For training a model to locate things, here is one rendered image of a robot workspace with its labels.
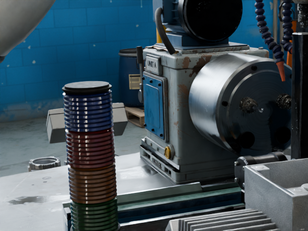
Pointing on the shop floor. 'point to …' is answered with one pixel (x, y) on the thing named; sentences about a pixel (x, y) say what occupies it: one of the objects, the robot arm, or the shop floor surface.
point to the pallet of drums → (130, 86)
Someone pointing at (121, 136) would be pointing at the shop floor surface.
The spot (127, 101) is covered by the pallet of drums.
